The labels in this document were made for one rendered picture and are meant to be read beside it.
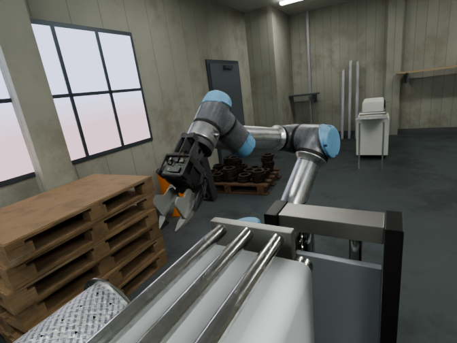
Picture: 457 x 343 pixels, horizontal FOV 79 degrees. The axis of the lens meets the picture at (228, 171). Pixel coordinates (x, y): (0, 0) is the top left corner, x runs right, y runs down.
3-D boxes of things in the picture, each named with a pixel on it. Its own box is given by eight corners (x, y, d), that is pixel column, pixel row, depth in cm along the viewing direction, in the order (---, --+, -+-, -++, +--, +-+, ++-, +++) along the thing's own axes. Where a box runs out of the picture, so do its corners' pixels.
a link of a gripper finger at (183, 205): (161, 222, 54) (173, 182, 58) (177, 234, 58) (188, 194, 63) (174, 222, 52) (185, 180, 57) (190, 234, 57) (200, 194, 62)
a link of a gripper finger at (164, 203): (137, 216, 57) (160, 179, 61) (155, 227, 62) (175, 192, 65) (147, 220, 56) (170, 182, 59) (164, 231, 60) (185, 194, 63)
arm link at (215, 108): (241, 105, 74) (220, 83, 68) (228, 139, 69) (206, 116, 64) (219, 113, 79) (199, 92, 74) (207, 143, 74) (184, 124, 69)
